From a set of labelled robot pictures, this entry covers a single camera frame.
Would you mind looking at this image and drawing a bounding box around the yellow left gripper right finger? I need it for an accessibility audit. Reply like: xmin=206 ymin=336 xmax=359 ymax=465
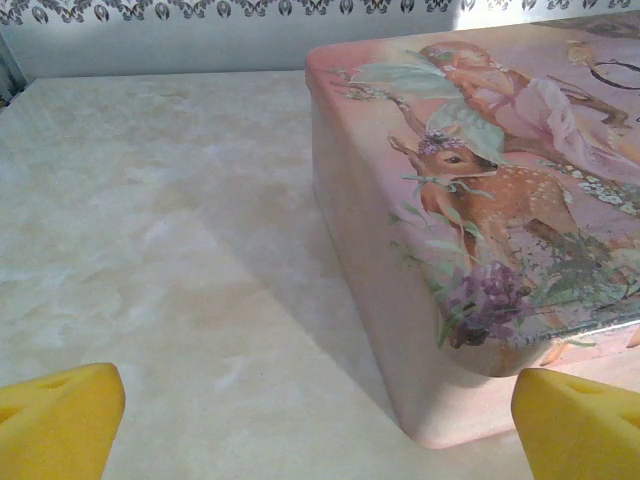
xmin=514 ymin=368 xmax=640 ymax=480

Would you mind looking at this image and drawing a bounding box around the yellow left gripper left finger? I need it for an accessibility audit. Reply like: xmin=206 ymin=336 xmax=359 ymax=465
xmin=0 ymin=363 xmax=126 ymax=480

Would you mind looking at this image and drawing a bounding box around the aluminium frame post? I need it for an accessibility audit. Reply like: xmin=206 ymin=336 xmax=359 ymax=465
xmin=0 ymin=27 xmax=26 ymax=109

